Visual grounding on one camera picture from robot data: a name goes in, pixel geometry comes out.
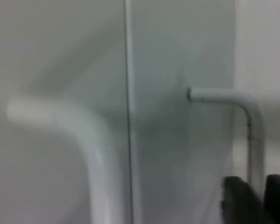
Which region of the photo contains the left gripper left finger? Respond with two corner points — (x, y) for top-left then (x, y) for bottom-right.
(220, 175), (265, 224)

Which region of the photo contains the small grey chest of drawers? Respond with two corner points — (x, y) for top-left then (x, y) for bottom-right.
(0, 0), (265, 224)

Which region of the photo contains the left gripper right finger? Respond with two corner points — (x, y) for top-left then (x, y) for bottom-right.
(262, 174), (280, 224)

